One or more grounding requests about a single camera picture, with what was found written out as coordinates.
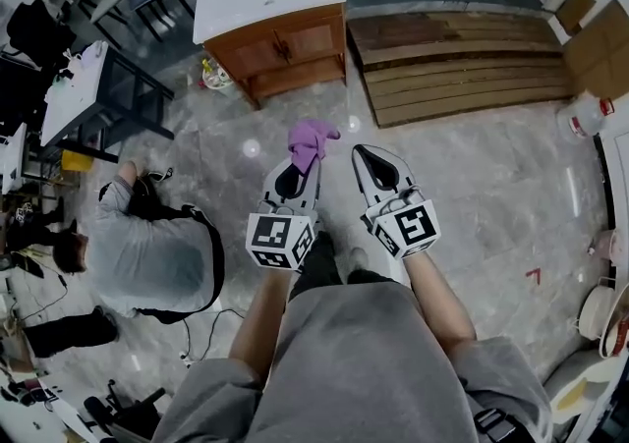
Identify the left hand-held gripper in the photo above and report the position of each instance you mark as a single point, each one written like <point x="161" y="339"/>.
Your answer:
<point x="280" y="239"/>

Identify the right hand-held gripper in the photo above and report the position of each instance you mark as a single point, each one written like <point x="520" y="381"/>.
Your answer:
<point x="405" y="227"/>

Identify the purple cloth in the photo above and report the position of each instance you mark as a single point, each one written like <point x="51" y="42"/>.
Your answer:
<point x="307" y="144"/>

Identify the brown wooden cabinet door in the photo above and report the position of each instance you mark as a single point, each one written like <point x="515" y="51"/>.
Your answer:
<point x="312" y="38"/>
<point x="255" y="54"/>

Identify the brown wooden cabinet white top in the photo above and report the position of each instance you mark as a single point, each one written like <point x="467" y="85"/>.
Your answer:
<point x="268" y="4"/>

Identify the person's left forearm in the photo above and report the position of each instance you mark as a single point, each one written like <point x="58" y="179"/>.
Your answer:
<point x="260" y="318"/>

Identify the person's right forearm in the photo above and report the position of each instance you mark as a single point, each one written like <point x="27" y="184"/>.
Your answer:
<point x="440" y="303"/>

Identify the person's light shoe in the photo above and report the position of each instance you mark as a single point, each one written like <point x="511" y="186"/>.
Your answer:
<point x="359" y="259"/>

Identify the person's black trousers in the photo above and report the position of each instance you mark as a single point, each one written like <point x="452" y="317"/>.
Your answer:
<point x="319" y="264"/>

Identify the clear bucket with supplies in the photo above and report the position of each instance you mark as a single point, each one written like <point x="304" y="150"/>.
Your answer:
<point x="216" y="73"/>

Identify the wooden plank platform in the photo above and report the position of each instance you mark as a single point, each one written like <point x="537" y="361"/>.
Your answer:
<point x="457" y="68"/>

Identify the person's grey sweatshirt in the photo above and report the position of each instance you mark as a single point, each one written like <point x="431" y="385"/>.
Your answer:
<point x="354" y="372"/>

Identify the yellow bin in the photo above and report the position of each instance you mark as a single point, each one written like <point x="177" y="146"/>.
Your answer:
<point x="76" y="160"/>

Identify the white table black legs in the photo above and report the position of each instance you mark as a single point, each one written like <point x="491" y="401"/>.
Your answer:
<point x="74" y="97"/>

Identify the white appliance black trim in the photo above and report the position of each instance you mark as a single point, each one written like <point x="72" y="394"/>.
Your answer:
<point x="616" y="176"/>

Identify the large cardboard box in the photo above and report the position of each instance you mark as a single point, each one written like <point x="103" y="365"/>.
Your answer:
<point x="602" y="50"/>

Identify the white round pot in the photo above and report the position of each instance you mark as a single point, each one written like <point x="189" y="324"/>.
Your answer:
<point x="595" y="311"/>

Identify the small cardboard sheet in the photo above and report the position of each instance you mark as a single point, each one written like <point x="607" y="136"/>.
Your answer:
<point x="575" y="9"/>

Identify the black stand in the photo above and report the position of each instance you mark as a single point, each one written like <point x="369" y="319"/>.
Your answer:
<point x="123" y="409"/>

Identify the red and white bowl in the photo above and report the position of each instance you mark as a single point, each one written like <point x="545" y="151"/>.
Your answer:
<point x="618" y="333"/>

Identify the black jacket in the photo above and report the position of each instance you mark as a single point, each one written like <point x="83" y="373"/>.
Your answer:
<point x="41" y="31"/>

